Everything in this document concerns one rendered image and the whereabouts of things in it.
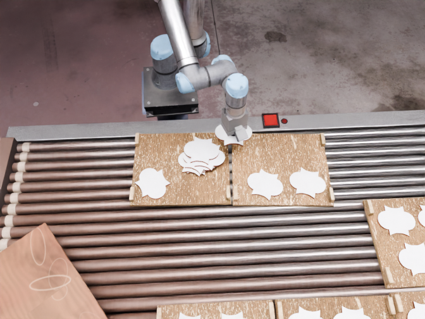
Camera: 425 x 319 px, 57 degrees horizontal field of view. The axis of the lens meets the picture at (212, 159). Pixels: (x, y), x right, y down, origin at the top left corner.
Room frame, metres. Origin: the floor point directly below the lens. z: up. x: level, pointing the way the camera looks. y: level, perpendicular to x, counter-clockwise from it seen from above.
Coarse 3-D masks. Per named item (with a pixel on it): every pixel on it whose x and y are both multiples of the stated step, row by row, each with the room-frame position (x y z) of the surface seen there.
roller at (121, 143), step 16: (384, 128) 1.03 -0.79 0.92; (400, 128) 1.03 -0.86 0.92; (416, 128) 1.02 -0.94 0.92; (32, 144) 0.94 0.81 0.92; (48, 144) 0.94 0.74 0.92; (64, 144) 0.94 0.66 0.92; (80, 144) 0.94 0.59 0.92; (96, 144) 0.94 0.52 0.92; (112, 144) 0.94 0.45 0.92; (128, 144) 0.94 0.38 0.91
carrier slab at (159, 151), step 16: (144, 144) 0.93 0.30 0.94; (160, 144) 0.93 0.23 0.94; (176, 144) 0.93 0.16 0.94; (144, 160) 0.85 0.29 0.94; (160, 160) 0.85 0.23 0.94; (176, 160) 0.85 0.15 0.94; (176, 176) 0.77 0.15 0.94; (192, 176) 0.77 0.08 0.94; (208, 176) 0.77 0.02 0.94; (224, 176) 0.77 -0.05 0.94; (176, 192) 0.69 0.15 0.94; (192, 192) 0.69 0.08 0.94; (208, 192) 0.69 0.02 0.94; (224, 192) 0.69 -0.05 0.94
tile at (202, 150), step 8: (192, 144) 0.89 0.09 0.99; (200, 144) 0.89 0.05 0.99; (208, 144) 0.89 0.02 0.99; (184, 152) 0.86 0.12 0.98; (192, 152) 0.86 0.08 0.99; (200, 152) 0.86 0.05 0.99; (208, 152) 0.86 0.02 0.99; (216, 152) 0.86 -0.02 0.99; (192, 160) 0.82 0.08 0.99; (200, 160) 0.82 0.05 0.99; (208, 160) 0.82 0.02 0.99
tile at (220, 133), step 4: (216, 128) 0.91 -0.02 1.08; (220, 128) 0.91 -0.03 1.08; (248, 128) 0.91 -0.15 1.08; (216, 132) 0.89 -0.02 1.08; (220, 132) 0.89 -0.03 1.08; (224, 132) 0.89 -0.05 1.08; (248, 132) 0.89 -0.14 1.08; (216, 136) 0.87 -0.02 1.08; (220, 136) 0.87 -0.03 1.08; (224, 136) 0.87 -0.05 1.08; (228, 136) 0.87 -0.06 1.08; (232, 136) 0.87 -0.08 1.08; (248, 136) 0.87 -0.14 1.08; (220, 140) 0.86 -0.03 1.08; (224, 140) 0.85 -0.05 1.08; (228, 140) 0.85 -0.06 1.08; (232, 140) 0.85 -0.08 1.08; (236, 140) 0.85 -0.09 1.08; (244, 140) 0.85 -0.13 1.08; (228, 144) 0.84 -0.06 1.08; (240, 144) 0.83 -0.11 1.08
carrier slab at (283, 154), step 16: (256, 144) 0.93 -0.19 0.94; (272, 144) 0.93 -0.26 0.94; (288, 144) 0.93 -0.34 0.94; (304, 144) 0.93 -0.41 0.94; (320, 144) 0.93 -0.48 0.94; (240, 160) 0.85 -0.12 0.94; (256, 160) 0.85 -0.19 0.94; (272, 160) 0.85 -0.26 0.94; (288, 160) 0.85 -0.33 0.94; (304, 160) 0.85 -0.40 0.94; (320, 160) 0.85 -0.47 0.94; (240, 176) 0.77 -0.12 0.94; (288, 176) 0.77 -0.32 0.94; (320, 176) 0.77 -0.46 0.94; (240, 192) 0.69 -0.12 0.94; (288, 192) 0.69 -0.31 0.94
